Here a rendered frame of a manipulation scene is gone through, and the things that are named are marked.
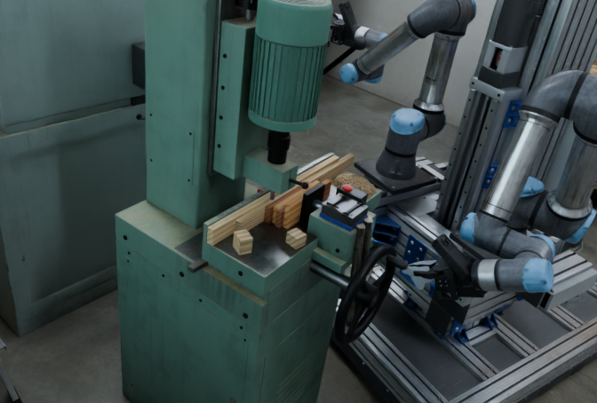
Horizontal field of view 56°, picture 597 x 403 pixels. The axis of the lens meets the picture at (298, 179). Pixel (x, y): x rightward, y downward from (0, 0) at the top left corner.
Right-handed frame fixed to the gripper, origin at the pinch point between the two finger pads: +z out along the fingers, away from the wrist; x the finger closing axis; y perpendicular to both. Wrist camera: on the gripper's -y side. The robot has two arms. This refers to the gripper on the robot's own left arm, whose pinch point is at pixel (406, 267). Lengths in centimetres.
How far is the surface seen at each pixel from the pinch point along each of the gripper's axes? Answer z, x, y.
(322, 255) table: 19.0, -8.5, -7.9
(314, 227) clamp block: 20.6, -6.8, -15.3
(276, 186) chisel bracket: 25.5, -10.6, -29.1
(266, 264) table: 23.0, -25.6, -13.7
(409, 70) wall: 154, 329, -24
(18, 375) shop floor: 145, -49, 20
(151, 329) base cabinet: 79, -29, 7
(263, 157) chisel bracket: 29.4, -8.0, -37.0
